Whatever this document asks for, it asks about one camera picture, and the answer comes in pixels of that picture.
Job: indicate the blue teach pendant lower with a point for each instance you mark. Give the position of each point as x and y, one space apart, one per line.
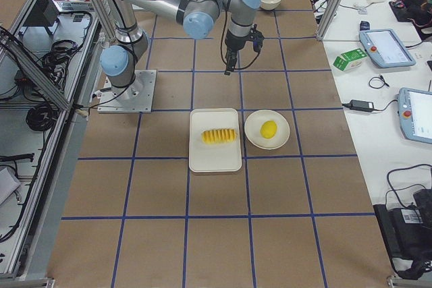
414 110

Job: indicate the green white carton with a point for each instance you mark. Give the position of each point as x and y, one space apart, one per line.
350 59

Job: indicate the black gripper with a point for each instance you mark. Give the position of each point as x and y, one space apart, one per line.
233 42

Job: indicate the black equipment box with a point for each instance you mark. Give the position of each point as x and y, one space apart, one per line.
407 233

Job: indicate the yellow lemon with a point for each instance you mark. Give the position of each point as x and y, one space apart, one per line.
268 129

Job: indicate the black monitor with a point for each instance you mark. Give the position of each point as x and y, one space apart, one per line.
44 14

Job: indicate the aluminium side frame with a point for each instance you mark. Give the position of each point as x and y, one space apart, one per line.
43 80

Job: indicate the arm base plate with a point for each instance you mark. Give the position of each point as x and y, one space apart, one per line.
138 97

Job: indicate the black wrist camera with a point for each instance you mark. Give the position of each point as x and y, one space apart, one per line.
257 38

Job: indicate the white rectangular tray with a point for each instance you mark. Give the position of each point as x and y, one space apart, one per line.
213 158

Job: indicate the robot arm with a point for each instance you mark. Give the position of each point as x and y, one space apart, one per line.
197 17

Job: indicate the blue teach pendant upper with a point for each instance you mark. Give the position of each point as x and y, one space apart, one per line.
385 49

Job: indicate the blue teach pendant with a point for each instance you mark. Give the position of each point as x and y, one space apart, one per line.
414 110
385 49

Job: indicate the round white plate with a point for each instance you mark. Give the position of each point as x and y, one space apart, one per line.
254 122

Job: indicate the black power adapter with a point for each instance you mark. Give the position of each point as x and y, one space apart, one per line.
362 105

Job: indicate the striped bread roll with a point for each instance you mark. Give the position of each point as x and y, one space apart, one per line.
219 136

